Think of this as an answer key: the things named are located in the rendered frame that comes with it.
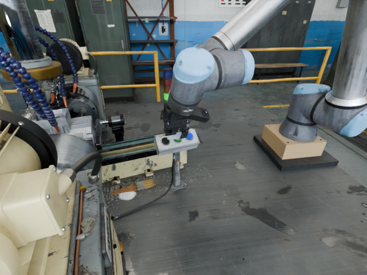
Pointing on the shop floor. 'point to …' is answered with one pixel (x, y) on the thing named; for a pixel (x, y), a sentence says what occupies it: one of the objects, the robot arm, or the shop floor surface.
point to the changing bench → (278, 67)
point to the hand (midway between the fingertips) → (178, 136)
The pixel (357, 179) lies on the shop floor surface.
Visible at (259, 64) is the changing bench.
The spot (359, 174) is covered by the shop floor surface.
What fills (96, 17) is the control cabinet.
